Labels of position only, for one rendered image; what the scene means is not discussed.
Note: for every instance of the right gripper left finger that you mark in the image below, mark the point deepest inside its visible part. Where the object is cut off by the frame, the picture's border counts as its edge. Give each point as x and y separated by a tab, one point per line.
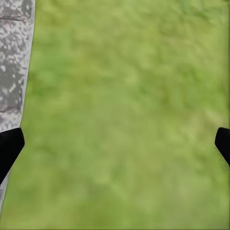
11	144

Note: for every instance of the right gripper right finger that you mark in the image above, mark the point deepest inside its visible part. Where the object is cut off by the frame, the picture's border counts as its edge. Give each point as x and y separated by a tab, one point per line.
222	141

